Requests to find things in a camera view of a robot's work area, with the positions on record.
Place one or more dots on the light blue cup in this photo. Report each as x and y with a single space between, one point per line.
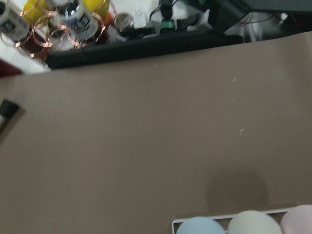
200 225

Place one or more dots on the cream white cup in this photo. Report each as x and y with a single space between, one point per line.
253 222

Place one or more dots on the pink cup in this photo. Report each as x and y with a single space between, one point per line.
297 220

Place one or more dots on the white wire cup rack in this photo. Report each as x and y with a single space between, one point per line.
225 219

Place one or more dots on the copper wire bottle rack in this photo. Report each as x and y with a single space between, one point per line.
44 26

